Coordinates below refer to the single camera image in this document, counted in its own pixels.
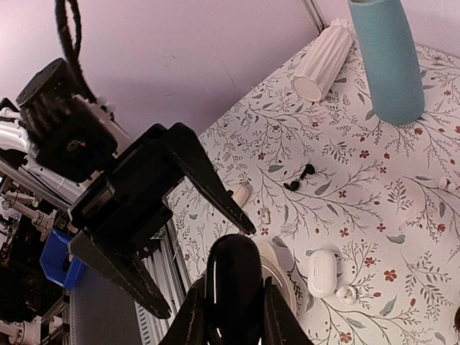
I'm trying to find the small white earbud case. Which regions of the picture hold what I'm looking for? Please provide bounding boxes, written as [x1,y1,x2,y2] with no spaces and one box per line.
[230,184,250,208]

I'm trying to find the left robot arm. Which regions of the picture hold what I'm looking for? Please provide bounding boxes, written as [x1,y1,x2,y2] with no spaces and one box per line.
[17,1,255,319]

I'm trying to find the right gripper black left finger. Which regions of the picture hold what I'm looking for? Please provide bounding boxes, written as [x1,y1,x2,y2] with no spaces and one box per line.
[159,275,208,345]

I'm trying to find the beige round plate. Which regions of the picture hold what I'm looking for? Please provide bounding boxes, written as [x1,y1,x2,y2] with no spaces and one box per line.
[256,241,297,316]

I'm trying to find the white earbud on cloth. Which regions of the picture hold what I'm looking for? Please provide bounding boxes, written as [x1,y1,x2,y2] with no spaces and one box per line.
[438,176,457,192]

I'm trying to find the teal cup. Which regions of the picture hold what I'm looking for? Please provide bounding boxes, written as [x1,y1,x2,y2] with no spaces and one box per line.
[348,0,425,125]

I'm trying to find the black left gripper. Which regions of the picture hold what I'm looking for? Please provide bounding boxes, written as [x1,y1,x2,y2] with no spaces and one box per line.
[69,123,256,319]

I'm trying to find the white open charging case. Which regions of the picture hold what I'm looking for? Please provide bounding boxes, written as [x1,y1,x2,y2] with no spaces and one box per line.
[307,249,337,298]

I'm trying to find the black stem earbud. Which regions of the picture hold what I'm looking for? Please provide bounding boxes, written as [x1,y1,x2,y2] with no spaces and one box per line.
[300,164,316,180]
[283,180,301,192]

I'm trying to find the blue storage bin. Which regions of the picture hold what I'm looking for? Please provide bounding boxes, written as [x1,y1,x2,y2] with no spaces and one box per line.
[40,229,86,290]

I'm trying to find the floral table cloth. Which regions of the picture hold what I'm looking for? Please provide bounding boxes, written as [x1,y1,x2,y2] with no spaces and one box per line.
[167,34,460,345]

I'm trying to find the white clip earbud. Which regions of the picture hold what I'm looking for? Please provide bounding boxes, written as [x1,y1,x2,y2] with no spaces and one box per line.
[336,285,357,305]

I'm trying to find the left aluminium frame post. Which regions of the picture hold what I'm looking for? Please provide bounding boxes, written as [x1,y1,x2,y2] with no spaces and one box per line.
[302,0,328,33]

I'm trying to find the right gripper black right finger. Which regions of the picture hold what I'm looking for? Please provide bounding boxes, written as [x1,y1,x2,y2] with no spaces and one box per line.
[262,277,313,345]

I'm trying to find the black oval charging case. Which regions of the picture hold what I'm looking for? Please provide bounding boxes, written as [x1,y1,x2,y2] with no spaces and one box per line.
[204,234,264,344]

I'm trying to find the clear plastic cup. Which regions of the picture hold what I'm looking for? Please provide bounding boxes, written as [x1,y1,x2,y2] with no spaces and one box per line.
[291,19,354,102]

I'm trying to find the white stem earbud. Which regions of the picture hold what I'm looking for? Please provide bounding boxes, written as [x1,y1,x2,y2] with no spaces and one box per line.
[260,208,271,225]

